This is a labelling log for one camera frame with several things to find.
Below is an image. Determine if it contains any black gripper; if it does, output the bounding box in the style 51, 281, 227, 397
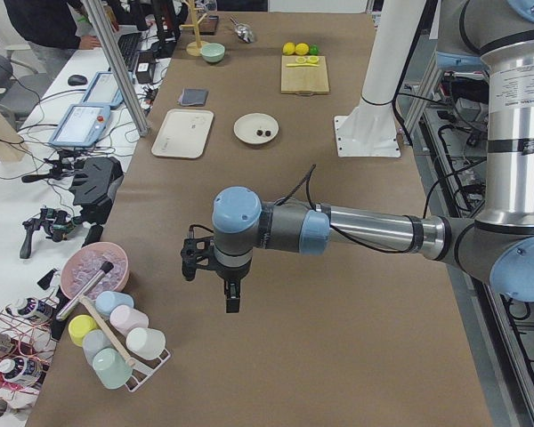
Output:
181, 225, 251, 313

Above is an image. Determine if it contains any cream round plate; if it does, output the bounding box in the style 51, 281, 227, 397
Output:
233, 113, 279, 145

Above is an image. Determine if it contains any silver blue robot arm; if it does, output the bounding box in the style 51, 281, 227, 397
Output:
181, 1, 534, 312

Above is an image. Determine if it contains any cream rabbit tray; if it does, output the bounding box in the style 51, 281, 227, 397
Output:
151, 109, 214, 159

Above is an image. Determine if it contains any white plastic cup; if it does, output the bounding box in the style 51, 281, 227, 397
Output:
125, 327, 166, 360

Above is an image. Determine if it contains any pink plastic cup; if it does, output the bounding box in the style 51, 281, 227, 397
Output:
109, 305, 149, 336

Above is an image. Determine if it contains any white cup rack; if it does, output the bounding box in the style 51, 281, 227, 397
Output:
78, 296, 172, 393

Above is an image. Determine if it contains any metal muddler black tip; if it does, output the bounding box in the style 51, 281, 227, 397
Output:
55, 261, 114, 321

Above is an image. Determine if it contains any blue plastic cup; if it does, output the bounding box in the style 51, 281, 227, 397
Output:
94, 291, 134, 318

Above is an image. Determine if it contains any mint green plastic cup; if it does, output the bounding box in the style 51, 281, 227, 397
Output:
92, 348, 133, 390

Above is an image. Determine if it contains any grey plastic cup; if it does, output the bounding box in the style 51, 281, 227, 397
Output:
82, 329, 113, 366

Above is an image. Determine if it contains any pink bowl of ice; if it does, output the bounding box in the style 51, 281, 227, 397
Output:
61, 242, 130, 300

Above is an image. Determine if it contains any yellow plastic cup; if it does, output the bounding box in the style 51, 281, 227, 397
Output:
69, 314, 99, 347

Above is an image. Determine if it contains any black plastic stand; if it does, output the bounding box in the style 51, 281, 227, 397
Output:
69, 157, 124, 224

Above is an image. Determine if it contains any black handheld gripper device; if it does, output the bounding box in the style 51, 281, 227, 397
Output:
20, 207, 83, 259

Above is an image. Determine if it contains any grey folded cloth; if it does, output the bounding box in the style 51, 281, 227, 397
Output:
178, 88, 208, 107

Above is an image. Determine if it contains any wooden cutting board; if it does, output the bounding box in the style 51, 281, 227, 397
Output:
280, 56, 330, 95

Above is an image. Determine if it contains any blue teach pendant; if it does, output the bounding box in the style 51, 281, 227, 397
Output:
81, 71, 124, 109
48, 102, 111, 149

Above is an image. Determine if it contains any yellow plastic knife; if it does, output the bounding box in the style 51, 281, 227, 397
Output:
285, 62, 320, 68

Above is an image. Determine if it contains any mint green bowl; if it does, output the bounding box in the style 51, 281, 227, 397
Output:
200, 43, 226, 64

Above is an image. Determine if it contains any wooden mug tree stand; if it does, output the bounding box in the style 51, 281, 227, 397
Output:
180, 0, 208, 57

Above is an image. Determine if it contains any whole yellow lemon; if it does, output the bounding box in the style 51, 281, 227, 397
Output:
294, 43, 310, 56
282, 42, 295, 55

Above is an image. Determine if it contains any green lime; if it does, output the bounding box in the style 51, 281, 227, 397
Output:
309, 44, 320, 55

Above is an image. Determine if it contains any metal ice scoop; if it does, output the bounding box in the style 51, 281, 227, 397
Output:
230, 16, 256, 44

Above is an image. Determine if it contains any black computer mouse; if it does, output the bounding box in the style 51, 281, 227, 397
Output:
67, 75, 88, 86

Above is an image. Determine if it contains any black keyboard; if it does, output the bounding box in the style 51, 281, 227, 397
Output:
117, 32, 142, 72

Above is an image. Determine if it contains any person in dark top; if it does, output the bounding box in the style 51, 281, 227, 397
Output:
4, 0, 101, 50

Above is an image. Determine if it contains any white camera mast base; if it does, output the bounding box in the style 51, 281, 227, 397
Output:
335, 0, 426, 157

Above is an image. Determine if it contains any aluminium frame post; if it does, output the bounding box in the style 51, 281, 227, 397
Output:
82, 0, 149, 137

